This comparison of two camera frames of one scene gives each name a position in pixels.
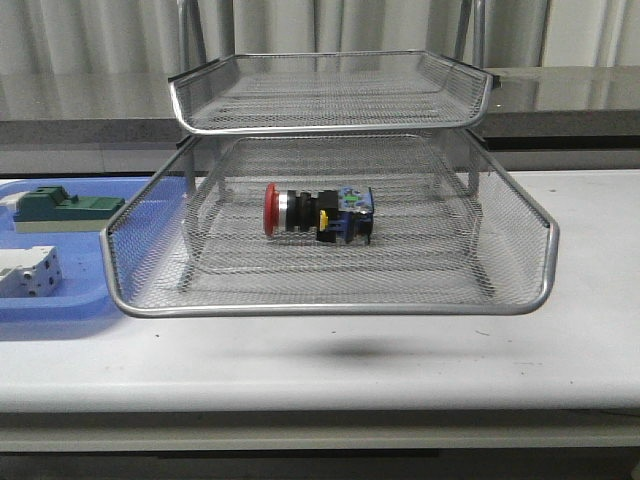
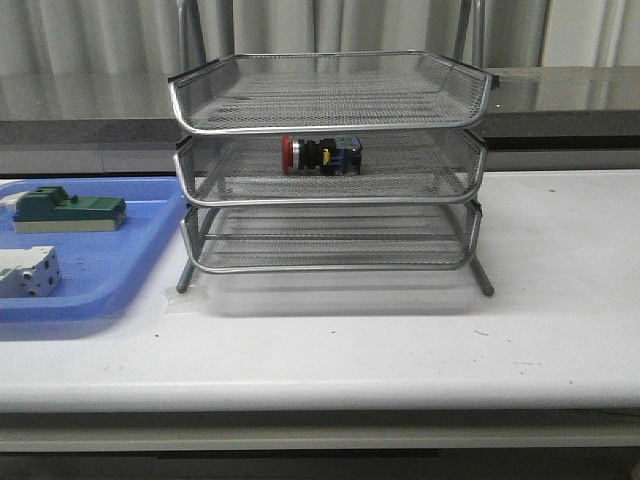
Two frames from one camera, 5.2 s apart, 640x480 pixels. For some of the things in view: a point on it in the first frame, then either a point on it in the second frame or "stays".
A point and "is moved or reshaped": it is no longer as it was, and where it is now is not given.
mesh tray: [372, 224] is moved or reshaped
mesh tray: [327, 92] stays
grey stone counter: [124, 119] stays
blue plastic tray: [138, 252] stays
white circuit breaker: [34, 272] stays
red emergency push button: [343, 216] → [339, 156]
